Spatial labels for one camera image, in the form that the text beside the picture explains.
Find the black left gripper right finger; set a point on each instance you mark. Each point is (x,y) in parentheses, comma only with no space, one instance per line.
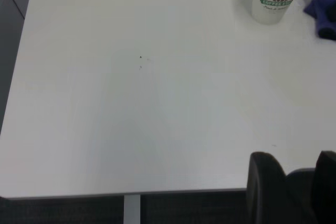
(325,190)

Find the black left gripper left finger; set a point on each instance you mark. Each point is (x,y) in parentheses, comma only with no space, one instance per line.
(263,190)

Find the purple cloth with black trim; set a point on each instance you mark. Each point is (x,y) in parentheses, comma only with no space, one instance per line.
(320,1)

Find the white table leg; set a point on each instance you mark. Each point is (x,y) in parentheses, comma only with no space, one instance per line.
(132,209)

